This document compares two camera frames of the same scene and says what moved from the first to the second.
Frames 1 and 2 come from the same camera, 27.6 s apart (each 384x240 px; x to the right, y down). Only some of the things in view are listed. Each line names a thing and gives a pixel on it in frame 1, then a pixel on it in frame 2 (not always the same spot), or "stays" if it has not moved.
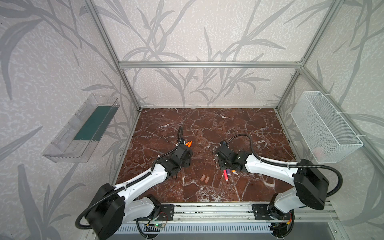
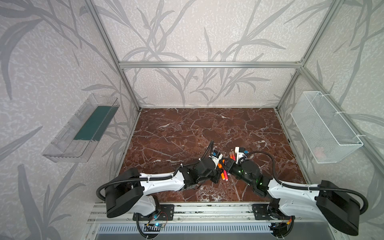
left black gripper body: (183, 148) → (214, 169)
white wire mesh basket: (329, 138) stays
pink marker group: (225, 174) stays
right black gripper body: (223, 151) → (234, 167)
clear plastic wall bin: (76, 139) stays
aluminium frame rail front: (312, 212) stays
